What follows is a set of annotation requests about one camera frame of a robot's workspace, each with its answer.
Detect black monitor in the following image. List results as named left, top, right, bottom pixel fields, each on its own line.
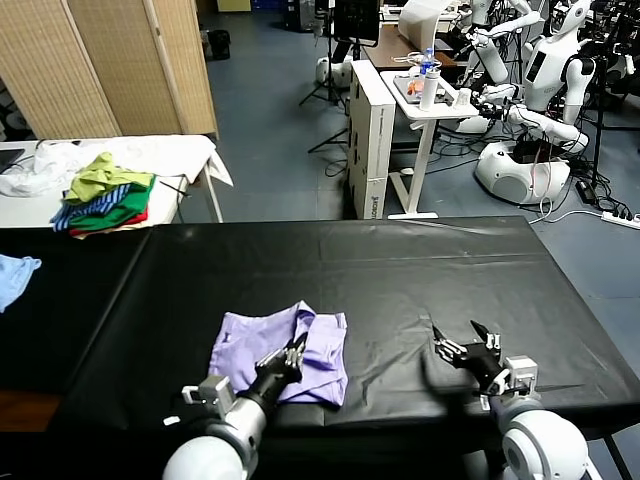
left=332, top=0, right=381, bottom=49

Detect grey tray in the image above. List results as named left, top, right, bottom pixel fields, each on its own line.
left=393, top=74, right=449, bottom=105

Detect red garment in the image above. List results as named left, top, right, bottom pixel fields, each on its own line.
left=69, top=209, right=150, bottom=237

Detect blue striped garment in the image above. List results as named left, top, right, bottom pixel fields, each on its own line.
left=49, top=183, right=134, bottom=232

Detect white thermos bottle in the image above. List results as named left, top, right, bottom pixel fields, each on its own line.
left=418, top=69, right=441, bottom=112

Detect bamboo folding screen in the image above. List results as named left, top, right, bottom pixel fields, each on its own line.
left=0, top=0, right=220, bottom=141

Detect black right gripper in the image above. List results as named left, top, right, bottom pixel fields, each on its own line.
left=430, top=319, right=507, bottom=395

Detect white cloth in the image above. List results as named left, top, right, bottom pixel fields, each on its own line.
left=0, top=134, right=235, bottom=199

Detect white power strip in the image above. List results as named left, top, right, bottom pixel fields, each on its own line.
left=601, top=209, right=640, bottom=229

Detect tall white cardboard box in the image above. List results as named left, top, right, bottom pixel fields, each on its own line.
left=347, top=59, right=396, bottom=220

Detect white robot base pink cables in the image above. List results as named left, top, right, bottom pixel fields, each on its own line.
left=473, top=142, right=571, bottom=205

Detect brown desk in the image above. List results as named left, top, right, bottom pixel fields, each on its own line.
left=362, top=24, right=456, bottom=71

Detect white adjustable side table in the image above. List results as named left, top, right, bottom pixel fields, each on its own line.
left=379, top=69, right=481, bottom=221

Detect pile of colourful clothes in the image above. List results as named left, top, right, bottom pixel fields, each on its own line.
left=67, top=175, right=158, bottom=232

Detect lime green garment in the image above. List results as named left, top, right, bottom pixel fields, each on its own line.
left=63, top=152, right=154, bottom=205

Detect black light stand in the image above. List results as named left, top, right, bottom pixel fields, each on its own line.
left=584, top=54, right=631, bottom=201

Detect small black table cover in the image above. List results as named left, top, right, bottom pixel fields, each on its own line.
left=0, top=227, right=154, bottom=391

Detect light blue garment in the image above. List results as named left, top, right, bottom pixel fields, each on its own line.
left=0, top=253, right=44, bottom=314

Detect black bag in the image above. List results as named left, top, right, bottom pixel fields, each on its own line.
left=207, top=29, right=231, bottom=62

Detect lavender t-shirt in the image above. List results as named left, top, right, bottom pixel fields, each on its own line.
left=207, top=299, right=350, bottom=411

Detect beige garment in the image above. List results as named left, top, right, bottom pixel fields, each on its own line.
left=72, top=222, right=151, bottom=241

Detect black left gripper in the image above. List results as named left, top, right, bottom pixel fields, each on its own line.
left=248, top=331, right=309, bottom=407

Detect small white robot base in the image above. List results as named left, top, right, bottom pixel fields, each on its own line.
left=316, top=55, right=354, bottom=90

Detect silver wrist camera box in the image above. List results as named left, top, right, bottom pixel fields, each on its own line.
left=180, top=375, right=234, bottom=416
left=503, top=355, right=539, bottom=394

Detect large black table cover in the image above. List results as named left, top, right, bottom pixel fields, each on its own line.
left=47, top=215, right=640, bottom=451

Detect low white robot base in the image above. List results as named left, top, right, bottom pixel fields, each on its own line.
left=452, top=115, right=494, bottom=135

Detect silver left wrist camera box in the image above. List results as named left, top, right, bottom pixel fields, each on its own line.
left=180, top=375, right=234, bottom=416

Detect black tripod stand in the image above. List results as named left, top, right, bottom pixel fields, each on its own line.
left=298, top=29, right=351, bottom=109

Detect white folding table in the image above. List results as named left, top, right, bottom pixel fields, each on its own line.
left=0, top=134, right=225, bottom=230

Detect white curved device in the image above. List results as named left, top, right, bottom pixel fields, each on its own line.
left=398, top=0, right=444, bottom=47

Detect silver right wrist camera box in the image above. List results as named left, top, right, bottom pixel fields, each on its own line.
left=503, top=355, right=539, bottom=394

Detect white humanoid robot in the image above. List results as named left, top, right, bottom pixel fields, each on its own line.
left=504, top=0, right=599, bottom=154

